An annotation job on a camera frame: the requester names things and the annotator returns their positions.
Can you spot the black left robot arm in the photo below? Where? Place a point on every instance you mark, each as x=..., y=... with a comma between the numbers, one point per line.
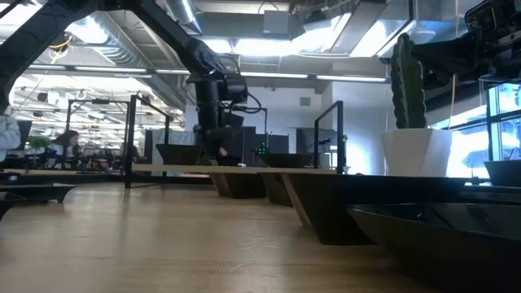
x=36, y=32

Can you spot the green leafy plant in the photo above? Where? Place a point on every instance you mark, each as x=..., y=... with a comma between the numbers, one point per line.
x=38, y=142

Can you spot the person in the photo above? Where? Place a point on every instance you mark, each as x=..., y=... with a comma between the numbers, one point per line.
x=8, y=134
x=67, y=146

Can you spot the grey partition screen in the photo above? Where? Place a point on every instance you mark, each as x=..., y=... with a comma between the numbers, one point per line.
x=179, y=137

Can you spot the long ceiling light strip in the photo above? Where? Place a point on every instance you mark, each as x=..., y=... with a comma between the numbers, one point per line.
x=277, y=75

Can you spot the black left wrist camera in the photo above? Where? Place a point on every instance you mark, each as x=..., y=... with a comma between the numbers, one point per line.
x=233, y=120

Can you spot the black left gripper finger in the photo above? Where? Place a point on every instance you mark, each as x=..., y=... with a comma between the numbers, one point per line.
x=209, y=146
x=224, y=144

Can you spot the tall green cactus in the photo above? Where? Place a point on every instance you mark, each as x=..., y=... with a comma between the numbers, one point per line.
x=407, y=87

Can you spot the black metal wooden rack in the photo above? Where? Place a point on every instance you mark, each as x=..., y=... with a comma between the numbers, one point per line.
x=130, y=140

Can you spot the dark computer monitor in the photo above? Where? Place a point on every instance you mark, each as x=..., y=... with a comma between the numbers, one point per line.
x=25, y=134

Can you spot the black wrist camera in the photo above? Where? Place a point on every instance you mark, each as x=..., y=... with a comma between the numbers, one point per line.
x=484, y=16
x=233, y=120

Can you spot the white plant pot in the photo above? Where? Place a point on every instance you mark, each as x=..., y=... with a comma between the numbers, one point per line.
x=416, y=152

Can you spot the silver ventilation duct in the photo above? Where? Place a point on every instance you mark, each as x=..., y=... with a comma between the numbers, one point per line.
x=122, y=45

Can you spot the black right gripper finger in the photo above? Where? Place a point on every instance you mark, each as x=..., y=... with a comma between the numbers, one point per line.
x=435, y=81
x=447, y=57

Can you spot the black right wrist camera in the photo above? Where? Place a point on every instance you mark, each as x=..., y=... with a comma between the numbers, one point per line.
x=484, y=16

